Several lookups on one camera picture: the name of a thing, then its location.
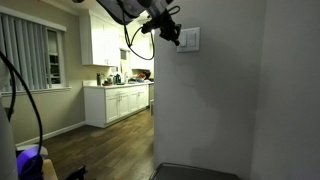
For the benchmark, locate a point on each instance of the black Franka gripper body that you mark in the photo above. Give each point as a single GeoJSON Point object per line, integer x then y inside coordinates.
{"type": "Point", "coordinates": [168, 28]}

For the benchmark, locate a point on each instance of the white rocker light switch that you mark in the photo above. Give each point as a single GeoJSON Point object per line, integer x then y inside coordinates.
{"type": "Point", "coordinates": [192, 39]}
{"type": "Point", "coordinates": [184, 42]}

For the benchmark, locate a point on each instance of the red and black countertop appliance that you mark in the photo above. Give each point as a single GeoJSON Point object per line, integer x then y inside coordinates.
{"type": "Point", "coordinates": [144, 74]}

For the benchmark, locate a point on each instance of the green dish soap bottle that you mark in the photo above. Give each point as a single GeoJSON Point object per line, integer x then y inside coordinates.
{"type": "Point", "coordinates": [118, 79]}

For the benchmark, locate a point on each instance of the dark tall bottle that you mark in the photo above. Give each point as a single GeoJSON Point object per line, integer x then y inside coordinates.
{"type": "Point", "coordinates": [98, 79]}

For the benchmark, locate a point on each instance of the white base kitchen cabinet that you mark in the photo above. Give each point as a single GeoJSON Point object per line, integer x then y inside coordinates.
{"type": "Point", "coordinates": [113, 105]}

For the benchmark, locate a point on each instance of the white framed window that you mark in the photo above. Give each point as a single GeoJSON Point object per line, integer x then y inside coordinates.
{"type": "Point", "coordinates": [54, 56]}

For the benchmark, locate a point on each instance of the white vertical window blinds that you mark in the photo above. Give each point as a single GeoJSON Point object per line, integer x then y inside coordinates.
{"type": "Point", "coordinates": [25, 56]}

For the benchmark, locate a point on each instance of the tan cardboard piece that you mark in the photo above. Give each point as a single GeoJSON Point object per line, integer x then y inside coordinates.
{"type": "Point", "coordinates": [50, 170]}

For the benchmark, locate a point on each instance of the purple lit round object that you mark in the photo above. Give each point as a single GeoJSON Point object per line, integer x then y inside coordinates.
{"type": "Point", "coordinates": [28, 163]}

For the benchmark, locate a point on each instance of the white double light switch plate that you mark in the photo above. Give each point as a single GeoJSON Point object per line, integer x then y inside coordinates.
{"type": "Point", "coordinates": [190, 40]}

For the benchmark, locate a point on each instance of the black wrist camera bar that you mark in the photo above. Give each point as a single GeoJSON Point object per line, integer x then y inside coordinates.
{"type": "Point", "coordinates": [151, 26]}

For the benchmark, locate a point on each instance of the black angular bracket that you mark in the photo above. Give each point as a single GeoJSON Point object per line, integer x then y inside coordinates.
{"type": "Point", "coordinates": [77, 173]}

